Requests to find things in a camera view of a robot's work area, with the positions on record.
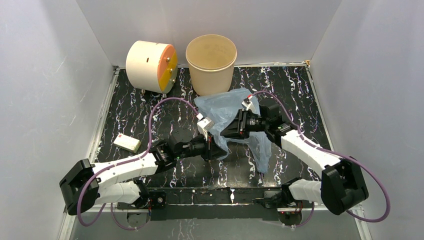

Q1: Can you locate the white cylinder with orange face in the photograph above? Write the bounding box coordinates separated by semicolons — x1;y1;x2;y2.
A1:
125;40;178;94

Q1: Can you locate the white trash bag box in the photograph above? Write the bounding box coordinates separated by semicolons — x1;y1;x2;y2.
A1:
113;133;141;153

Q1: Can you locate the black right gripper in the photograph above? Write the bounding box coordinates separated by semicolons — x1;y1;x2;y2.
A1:
220;109;269;140

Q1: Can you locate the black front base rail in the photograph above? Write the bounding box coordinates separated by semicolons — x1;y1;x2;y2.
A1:
125;187;316;228

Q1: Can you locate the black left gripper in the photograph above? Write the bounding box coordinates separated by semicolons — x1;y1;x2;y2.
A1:
176;131;227;163

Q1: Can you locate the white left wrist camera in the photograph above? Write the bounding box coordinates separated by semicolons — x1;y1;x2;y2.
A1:
196;113;215;142

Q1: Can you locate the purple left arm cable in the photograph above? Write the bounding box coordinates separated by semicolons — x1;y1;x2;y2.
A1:
76;96;203;231

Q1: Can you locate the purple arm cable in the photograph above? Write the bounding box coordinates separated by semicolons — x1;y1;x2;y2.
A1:
246;90;391;223
76;96;203;231

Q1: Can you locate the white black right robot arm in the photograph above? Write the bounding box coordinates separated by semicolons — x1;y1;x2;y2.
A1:
199;99;369;215

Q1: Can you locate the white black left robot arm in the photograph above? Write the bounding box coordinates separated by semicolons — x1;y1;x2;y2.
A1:
59;134;218;216

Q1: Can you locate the translucent blue plastic trash bag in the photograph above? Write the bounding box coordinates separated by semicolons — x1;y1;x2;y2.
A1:
194;87;272;174

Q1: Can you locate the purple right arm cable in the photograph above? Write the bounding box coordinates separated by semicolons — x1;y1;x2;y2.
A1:
246;90;391;223

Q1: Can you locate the beige round trash bin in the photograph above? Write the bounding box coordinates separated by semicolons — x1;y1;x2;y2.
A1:
185;34;238;96

